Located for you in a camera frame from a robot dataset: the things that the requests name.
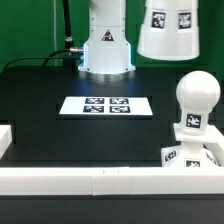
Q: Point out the white lamp bulb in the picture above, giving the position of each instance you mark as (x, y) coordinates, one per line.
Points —
(197, 93)

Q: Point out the white marker plate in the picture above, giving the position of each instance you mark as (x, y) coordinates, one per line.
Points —
(114, 106)

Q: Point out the white fence rail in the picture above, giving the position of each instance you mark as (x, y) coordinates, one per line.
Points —
(216, 145)
(5, 138)
(110, 181)

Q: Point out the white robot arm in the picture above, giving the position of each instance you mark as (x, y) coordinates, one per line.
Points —
(107, 51)

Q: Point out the white right fence rail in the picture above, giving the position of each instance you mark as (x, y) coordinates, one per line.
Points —
(216, 145)

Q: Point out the white lamp shade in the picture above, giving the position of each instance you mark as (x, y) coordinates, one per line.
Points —
(170, 30)

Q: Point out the white front fence rail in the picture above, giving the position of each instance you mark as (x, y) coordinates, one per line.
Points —
(110, 181)

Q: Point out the white lamp base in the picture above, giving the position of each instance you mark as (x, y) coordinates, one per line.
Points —
(190, 153)

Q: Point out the white left fence rail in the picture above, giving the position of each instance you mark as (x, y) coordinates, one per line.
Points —
(5, 138)

